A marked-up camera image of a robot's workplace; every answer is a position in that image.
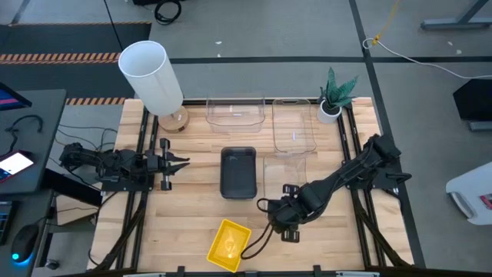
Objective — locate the green plant in white pot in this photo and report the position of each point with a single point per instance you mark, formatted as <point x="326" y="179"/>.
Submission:
<point x="328" y="113"/>

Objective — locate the smartphone with lit screen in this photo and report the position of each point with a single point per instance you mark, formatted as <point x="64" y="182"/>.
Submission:
<point x="13" y="164"/>

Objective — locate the white lamp with wooden base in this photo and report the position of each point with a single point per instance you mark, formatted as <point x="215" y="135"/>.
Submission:
<point x="150" y="77"/>

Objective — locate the computer monitor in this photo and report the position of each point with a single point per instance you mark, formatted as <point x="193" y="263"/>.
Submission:
<point x="9" y="100"/>

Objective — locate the silver metal bracket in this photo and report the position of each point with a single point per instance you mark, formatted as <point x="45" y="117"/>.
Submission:
<point x="357" y="274"/>
<point x="144" y="274"/>

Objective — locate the black aluminium table frame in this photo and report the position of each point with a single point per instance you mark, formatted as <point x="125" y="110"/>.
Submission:
<point x="192" y="102"/>

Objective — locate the yellow slotted plastic basket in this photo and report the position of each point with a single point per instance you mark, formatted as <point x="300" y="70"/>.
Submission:
<point x="229" y="246"/>

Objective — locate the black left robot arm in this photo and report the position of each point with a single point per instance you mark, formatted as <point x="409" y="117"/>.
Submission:
<point x="111" y="163"/>

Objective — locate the grey metal desk foot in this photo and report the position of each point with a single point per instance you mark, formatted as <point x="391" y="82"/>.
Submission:
<point x="453" y="24"/>

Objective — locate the grey translucent plastic basket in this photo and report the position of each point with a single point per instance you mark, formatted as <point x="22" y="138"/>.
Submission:
<point x="238" y="173"/>

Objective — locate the white rounded plastic object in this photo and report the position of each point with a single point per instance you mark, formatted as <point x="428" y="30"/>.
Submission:
<point x="469" y="192"/>

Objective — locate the black rectangular box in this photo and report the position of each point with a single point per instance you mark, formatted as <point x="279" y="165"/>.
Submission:
<point x="474" y="100"/>

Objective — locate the short orange black hazard tape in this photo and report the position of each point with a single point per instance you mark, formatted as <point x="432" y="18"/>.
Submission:
<point x="96" y="101"/>

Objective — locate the black keyboard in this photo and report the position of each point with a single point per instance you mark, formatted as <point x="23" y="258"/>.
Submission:
<point x="4" y="225"/>

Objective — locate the dark grey desk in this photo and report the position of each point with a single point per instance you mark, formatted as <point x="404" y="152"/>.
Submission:
<point x="42" y="115"/>

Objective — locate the long orange black hazard tape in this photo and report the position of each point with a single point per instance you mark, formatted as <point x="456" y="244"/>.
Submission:
<point x="57" y="58"/>

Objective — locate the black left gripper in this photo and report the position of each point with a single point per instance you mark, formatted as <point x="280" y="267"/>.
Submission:
<point x="153" y="164"/>

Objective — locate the clear plastic basket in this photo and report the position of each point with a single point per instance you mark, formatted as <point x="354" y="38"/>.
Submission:
<point x="282" y="173"/>
<point x="235" y="115"/>
<point x="294" y="127"/>

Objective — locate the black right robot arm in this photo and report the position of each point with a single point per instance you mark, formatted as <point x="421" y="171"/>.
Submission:
<point x="346" y="171"/>

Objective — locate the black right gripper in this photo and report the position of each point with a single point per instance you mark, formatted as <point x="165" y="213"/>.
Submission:
<point x="301" y="205"/>

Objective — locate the black floor mat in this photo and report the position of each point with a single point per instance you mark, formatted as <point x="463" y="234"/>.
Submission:
<point x="57" y="38"/>

